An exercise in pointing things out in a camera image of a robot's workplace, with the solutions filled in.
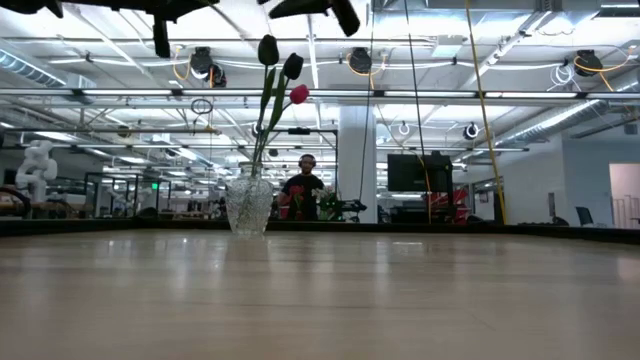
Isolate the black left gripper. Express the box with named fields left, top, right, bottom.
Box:
left=63, top=0, right=221, bottom=60

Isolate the black artificial tulip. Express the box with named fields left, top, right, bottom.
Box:
left=251, top=33, right=280, bottom=176
left=254, top=52, right=305, bottom=176

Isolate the pink artificial tulip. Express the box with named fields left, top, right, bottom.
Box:
left=257, top=83, right=311, bottom=171

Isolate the clear cut glass vase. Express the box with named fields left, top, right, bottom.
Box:
left=224, top=160, right=275, bottom=237

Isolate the white building column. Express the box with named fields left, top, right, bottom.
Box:
left=338, top=104, right=379, bottom=224

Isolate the black screen on stand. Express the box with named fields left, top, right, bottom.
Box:
left=386, top=151, right=455, bottom=194

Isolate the white robot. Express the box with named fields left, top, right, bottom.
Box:
left=13, top=139, right=59, bottom=204

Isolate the person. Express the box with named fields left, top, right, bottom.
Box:
left=278, top=152, right=327, bottom=223

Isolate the red cart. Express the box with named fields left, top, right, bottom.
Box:
left=430, top=186, right=472, bottom=225

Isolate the black office chair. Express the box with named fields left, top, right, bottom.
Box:
left=574, top=205, right=597, bottom=228

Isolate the black hanging cable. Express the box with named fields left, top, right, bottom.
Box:
left=402, top=0, right=433, bottom=225
left=356, top=0, right=376, bottom=205

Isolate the silver frame crossbar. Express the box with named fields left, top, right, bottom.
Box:
left=0, top=87, right=640, bottom=100

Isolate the silver ventilation duct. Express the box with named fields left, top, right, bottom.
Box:
left=492, top=98, right=640, bottom=147
left=0, top=48, right=69, bottom=89

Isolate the yellow hanging cable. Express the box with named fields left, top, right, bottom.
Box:
left=464, top=0, right=508, bottom=226

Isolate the black table frame rim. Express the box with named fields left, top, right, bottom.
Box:
left=0, top=218, right=640, bottom=242

